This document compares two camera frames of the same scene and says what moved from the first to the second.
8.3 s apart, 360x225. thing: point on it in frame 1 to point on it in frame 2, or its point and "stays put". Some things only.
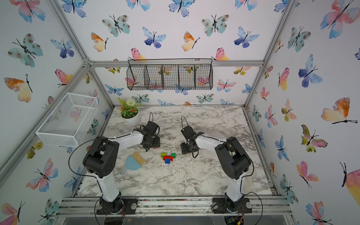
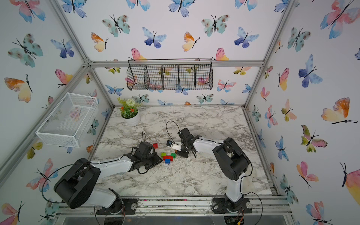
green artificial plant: (129, 108) stays put
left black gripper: (157, 145) to (157, 161)
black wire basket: (169, 74) stays put
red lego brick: (168, 157) stays put
